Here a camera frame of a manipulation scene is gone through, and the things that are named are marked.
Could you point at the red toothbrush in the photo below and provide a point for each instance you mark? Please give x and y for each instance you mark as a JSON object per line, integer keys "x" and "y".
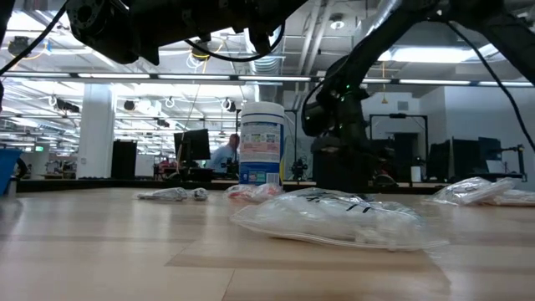
{"x": 255, "y": 193}

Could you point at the vanity pack clear bag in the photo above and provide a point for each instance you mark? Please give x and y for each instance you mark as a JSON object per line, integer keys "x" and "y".
{"x": 317, "y": 221}
{"x": 472, "y": 190}
{"x": 518, "y": 198}

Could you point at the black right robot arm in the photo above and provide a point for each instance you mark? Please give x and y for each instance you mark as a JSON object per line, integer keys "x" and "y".
{"x": 363, "y": 54}

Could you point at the background black robot arm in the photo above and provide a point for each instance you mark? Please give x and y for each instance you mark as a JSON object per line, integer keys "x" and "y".
{"x": 299, "y": 169}

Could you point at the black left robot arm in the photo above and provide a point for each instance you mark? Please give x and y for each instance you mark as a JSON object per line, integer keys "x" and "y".
{"x": 167, "y": 21}

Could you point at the black partition panels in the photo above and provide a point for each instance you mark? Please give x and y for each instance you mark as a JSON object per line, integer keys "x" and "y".
{"x": 401, "y": 154}

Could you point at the white wipes canister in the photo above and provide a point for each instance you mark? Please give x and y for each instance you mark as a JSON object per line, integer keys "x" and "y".
{"x": 262, "y": 142}

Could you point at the black desk monitor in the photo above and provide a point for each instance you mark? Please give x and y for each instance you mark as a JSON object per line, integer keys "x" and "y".
{"x": 466, "y": 159}
{"x": 439, "y": 161}

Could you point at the person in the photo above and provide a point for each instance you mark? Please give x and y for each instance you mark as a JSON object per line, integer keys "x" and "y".
{"x": 223, "y": 156}

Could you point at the rectangular ceiling light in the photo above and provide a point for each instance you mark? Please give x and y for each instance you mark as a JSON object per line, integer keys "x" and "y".
{"x": 418, "y": 54}

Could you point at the round ceiling fixture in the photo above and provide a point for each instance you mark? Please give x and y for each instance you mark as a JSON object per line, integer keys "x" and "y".
{"x": 336, "y": 23}

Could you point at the black monitor on stand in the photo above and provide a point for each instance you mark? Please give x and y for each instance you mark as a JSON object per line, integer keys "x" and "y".
{"x": 192, "y": 144}

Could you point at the small clear toiletry packet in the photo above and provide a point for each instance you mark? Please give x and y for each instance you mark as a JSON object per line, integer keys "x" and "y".
{"x": 165, "y": 194}

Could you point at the black cabinet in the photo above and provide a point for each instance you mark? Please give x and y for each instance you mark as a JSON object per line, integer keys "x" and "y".
{"x": 124, "y": 155}

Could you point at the black bar with light strips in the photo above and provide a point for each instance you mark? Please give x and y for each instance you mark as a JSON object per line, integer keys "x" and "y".
{"x": 125, "y": 76}

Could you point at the white building pillar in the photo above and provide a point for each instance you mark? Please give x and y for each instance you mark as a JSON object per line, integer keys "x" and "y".
{"x": 96, "y": 142}

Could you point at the green exit sign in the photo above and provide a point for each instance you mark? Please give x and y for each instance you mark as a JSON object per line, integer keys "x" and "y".
{"x": 39, "y": 149}

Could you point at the black background rig frame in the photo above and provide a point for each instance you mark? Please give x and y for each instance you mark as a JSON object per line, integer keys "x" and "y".
{"x": 397, "y": 115}

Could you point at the black table frame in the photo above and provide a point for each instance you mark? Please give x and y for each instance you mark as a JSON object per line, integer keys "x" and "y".
{"x": 62, "y": 186}

